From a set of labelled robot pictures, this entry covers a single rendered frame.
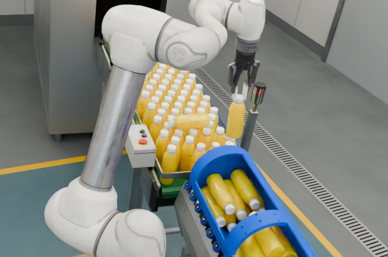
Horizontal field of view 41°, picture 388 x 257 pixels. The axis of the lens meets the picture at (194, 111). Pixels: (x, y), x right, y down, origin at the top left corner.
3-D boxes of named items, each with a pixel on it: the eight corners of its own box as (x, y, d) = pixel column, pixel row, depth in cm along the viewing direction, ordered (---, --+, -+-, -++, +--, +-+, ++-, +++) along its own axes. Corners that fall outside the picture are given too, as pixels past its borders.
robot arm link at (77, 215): (89, 268, 153) (29, 237, 159) (115, 249, 168) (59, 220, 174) (167, 15, 137) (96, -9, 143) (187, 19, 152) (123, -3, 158)
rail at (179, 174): (163, 179, 235) (163, 174, 234) (162, 178, 236) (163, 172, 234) (242, 172, 249) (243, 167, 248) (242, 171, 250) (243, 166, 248)
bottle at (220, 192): (204, 174, 214) (220, 205, 200) (220, 170, 216) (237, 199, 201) (206, 187, 218) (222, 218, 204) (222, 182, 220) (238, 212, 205)
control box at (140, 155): (132, 168, 230) (134, 149, 225) (123, 142, 246) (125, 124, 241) (153, 167, 234) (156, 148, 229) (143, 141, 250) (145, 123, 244)
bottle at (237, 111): (237, 129, 228) (242, 93, 218) (244, 138, 223) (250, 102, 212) (223, 131, 226) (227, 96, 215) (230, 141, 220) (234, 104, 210)
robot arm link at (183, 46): (226, 28, 147) (183, 14, 151) (202, 39, 131) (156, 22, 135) (215, 70, 152) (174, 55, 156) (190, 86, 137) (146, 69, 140)
